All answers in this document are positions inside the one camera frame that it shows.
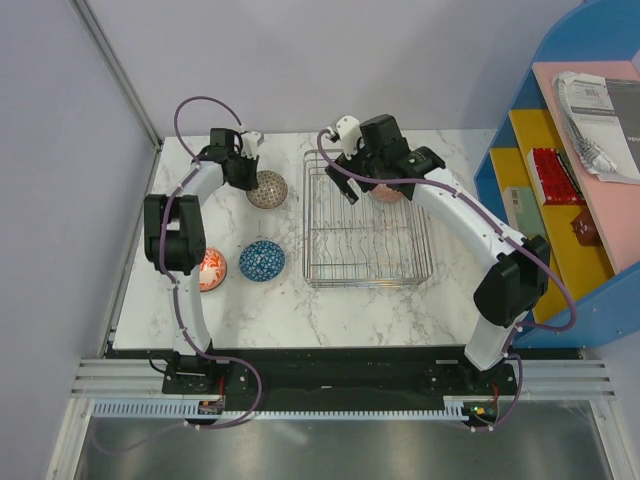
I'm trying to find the red patterned box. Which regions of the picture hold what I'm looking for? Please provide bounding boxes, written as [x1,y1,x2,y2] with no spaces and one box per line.
[527,148,586,206]

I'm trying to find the pale green box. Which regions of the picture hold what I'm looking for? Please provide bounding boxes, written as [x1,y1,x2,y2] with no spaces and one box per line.
[502,187,548,239]

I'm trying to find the spiral bound booklet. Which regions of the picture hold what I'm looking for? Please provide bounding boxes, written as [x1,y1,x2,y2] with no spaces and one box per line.
[552,71,639,185]

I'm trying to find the white cable duct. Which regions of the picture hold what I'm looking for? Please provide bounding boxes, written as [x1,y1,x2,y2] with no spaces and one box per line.
[91,398,487,421]

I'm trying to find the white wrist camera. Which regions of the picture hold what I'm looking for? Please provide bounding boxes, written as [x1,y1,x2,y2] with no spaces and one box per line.
[328,115,361,159]
[240,131,264,160]

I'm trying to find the blue wooden shelf unit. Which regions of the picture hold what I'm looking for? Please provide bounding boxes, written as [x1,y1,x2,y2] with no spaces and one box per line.
[472,0,640,349]

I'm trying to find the brown square pattern bowl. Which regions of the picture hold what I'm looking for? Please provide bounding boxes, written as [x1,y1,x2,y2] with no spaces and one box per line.
[246,170,288,209]

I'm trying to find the leaf pattern bowl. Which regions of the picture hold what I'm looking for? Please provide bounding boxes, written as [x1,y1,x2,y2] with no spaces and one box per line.
[371,185,404,203]

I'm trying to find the aluminium rail frame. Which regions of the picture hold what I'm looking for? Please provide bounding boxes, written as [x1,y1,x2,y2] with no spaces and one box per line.
[71,359,614,401]

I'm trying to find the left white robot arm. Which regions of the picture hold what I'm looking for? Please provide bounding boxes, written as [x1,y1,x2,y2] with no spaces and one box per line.
[143,128,263,393]

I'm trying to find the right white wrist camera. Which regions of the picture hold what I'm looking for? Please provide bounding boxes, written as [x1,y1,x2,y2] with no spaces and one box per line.
[328,115,361,159]

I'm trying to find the aluminium corner profile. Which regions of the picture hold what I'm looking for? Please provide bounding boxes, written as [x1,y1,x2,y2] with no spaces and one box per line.
[69,0,163,151]

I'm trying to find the brown small toy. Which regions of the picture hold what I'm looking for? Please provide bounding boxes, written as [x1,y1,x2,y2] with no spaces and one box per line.
[571,210,601,246]

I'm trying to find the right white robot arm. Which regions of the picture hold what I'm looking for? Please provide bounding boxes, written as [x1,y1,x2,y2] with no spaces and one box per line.
[317,114,550,394]

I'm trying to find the metal wire dish rack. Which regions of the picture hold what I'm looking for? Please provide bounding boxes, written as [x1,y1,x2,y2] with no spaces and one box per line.
[302,150,432,288]

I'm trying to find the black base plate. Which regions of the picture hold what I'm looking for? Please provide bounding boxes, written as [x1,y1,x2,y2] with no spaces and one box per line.
[162,346,516,410]

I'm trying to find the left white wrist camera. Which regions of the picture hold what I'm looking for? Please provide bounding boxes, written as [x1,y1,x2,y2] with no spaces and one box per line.
[240,131,264,160]

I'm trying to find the blue triangle pattern bowl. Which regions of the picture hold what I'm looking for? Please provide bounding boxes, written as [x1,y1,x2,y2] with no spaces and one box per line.
[239,240,286,283]

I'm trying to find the orange floral bowl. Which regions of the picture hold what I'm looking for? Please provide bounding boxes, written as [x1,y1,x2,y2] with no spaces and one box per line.
[199,247,228,292]

